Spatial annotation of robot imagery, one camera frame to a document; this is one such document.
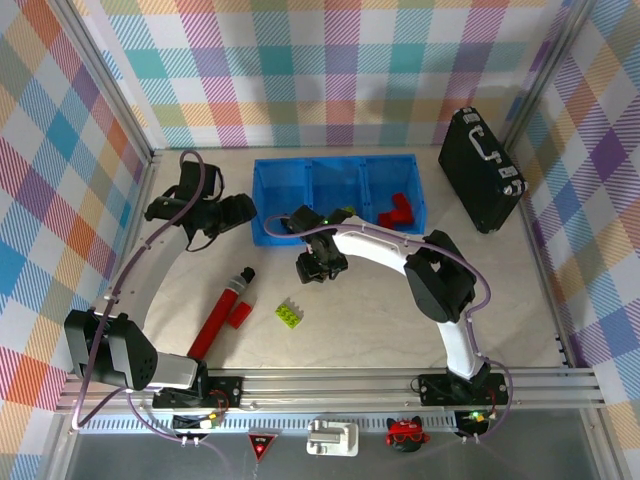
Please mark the white plastic clamp device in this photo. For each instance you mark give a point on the white plastic clamp device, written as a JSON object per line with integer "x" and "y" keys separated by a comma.
{"x": 332, "y": 437}

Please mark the aluminium rail beam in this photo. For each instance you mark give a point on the aluminium rail beam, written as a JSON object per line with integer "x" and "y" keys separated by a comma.
{"x": 325, "y": 390}

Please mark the blue three-compartment bin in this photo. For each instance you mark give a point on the blue three-compartment bin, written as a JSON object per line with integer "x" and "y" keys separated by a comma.
{"x": 282, "y": 185}

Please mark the aluminium frame post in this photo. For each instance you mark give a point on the aluminium frame post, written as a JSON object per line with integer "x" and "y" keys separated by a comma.
{"x": 114, "y": 82}
{"x": 546, "y": 75}

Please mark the black briefcase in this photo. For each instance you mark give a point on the black briefcase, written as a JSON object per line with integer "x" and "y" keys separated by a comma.
{"x": 475, "y": 175}

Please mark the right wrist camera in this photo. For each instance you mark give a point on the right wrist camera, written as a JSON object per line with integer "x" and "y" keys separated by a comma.
{"x": 305, "y": 217}

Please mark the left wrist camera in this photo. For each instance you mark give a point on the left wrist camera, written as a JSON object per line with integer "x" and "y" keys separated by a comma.
{"x": 212, "y": 180}

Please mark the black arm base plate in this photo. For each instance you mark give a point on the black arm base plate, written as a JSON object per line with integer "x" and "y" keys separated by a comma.
{"x": 225, "y": 390}
{"x": 435, "y": 390}

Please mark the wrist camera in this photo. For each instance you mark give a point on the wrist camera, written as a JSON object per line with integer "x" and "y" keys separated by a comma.
{"x": 212, "y": 180}
{"x": 305, "y": 217}

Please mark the black connector module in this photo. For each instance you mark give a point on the black connector module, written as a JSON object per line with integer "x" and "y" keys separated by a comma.
{"x": 472, "y": 420}
{"x": 195, "y": 422}

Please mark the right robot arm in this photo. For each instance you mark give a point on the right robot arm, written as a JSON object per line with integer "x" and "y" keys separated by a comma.
{"x": 375, "y": 245}

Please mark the red black cat toy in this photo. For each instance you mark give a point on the red black cat toy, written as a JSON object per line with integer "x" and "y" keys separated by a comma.
{"x": 407, "y": 436}

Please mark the red marker with black tip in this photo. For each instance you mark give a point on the red marker with black tip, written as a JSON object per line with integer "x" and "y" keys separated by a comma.
{"x": 215, "y": 320}

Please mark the red triangle button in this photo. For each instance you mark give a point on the red triangle button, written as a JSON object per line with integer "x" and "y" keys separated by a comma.
{"x": 261, "y": 444}

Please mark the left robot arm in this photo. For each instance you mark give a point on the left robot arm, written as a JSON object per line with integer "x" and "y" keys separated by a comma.
{"x": 140, "y": 270}

